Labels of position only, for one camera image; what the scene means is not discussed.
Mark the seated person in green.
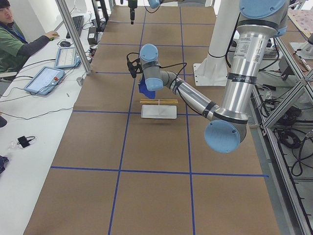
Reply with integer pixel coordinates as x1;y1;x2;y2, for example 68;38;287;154
0;0;52;73

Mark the person's hand on mouse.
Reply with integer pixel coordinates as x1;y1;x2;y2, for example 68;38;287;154
45;31;60;40

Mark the aluminium frame rail right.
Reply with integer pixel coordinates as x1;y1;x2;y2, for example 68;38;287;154
250;30;313;235

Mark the upper teach pendant tablet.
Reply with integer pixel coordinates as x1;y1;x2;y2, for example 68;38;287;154
54;47;80;69

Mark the blue microfiber towel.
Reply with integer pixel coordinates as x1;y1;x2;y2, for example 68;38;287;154
138;75;156;99

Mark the small black device with strap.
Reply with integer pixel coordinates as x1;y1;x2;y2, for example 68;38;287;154
17;136;36;148

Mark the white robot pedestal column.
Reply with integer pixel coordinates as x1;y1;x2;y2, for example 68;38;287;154
194;0;240;86

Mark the wooden towel rack with base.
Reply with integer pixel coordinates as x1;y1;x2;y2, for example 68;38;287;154
140;99;179;119

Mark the aluminium frame post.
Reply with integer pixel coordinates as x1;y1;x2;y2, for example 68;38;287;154
56;0;91;75

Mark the black power adapter box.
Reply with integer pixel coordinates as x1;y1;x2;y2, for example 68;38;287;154
88;26;98;45

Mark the lower teach pendant tablet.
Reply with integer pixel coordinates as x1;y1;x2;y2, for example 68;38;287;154
23;66;65;95

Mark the teach pendant tablet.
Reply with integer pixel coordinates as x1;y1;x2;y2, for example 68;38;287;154
54;47;80;69
23;66;65;95

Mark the black computer mouse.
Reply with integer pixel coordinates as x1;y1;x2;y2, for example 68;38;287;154
60;41;71;47

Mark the black keyboard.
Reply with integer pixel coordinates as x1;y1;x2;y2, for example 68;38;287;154
71;15;84;37

